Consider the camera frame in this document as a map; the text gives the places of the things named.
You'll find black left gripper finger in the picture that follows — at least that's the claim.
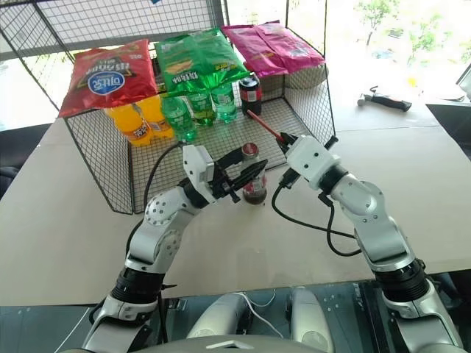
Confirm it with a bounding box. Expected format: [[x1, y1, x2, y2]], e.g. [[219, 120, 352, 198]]
[[228, 160, 268, 189], [214, 148, 247, 168]]

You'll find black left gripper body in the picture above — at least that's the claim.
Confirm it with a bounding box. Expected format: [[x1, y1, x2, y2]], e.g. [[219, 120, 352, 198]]
[[210, 164, 243, 204]]

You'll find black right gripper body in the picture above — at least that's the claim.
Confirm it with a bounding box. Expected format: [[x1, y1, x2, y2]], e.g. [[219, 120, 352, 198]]
[[277, 132, 301, 189]]

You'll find glass cola bottle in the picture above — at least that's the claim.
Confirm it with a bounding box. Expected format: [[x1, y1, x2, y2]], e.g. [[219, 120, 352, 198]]
[[240, 142, 269, 207]]

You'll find red bottle opener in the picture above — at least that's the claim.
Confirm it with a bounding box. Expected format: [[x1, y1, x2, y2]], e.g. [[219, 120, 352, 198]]
[[247, 109, 287, 146]]

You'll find green soda plastic bottle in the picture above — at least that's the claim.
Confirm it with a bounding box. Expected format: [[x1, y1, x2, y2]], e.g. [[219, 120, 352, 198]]
[[187, 90, 216, 127], [160, 96, 199, 144], [210, 83, 239, 124]]

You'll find dark cola bottle red label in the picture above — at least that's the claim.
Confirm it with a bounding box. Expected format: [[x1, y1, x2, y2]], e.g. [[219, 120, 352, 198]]
[[238, 76, 263, 116]]

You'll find orange soda plastic bottle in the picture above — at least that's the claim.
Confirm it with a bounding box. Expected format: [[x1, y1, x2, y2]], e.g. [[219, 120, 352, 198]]
[[137, 94, 176, 140], [104, 104, 149, 148]]

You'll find pink chips bag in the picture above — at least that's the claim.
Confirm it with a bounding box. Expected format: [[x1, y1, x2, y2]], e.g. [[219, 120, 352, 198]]
[[256, 21, 327, 75], [222, 24, 288, 78]]

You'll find green chips bag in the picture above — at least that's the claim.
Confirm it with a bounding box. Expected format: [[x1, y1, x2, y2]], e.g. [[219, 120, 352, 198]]
[[153, 28, 252, 98]]

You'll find grey rounded shell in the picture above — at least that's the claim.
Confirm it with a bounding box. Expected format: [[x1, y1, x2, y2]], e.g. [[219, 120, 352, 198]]
[[286, 286, 336, 352], [186, 293, 252, 340]]

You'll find red chips bag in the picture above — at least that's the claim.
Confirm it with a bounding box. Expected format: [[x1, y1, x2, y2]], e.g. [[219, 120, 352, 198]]
[[57, 39, 160, 118]]

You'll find grey robot torso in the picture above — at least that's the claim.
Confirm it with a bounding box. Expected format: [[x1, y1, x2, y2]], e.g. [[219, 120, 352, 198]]
[[127, 334, 373, 353]]

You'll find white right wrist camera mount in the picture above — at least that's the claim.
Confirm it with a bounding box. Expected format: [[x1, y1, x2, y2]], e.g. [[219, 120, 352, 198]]
[[286, 135, 341, 190]]

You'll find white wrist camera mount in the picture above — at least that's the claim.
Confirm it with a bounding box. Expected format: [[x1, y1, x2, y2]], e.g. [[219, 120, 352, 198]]
[[182, 144, 218, 204], [286, 135, 341, 190]]

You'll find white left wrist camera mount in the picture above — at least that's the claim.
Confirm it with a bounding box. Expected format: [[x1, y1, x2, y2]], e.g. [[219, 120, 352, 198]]
[[182, 144, 218, 204]]

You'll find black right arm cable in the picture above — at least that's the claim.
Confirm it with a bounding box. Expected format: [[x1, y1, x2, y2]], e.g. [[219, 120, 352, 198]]
[[271, 179, 365, 257]]

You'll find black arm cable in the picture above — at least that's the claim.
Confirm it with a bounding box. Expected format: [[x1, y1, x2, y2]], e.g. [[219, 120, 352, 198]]
[[127, 141, 185, 343], [271, 179, 365, 257]]

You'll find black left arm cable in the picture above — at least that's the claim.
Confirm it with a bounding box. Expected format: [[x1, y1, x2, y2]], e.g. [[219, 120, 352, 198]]
[[127, 141, 185, 343]]

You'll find black handled hammer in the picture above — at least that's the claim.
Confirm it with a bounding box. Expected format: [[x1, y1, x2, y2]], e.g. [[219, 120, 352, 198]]
[[357, 85, 413, 113]]

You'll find black wire mesh rack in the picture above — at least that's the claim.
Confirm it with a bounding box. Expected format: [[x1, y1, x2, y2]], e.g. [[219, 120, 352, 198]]
[[0, 0, 336, 215]]

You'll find thin white cable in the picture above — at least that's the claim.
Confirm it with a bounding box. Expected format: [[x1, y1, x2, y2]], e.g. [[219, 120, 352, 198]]
[[234, 290, 286, 339]]

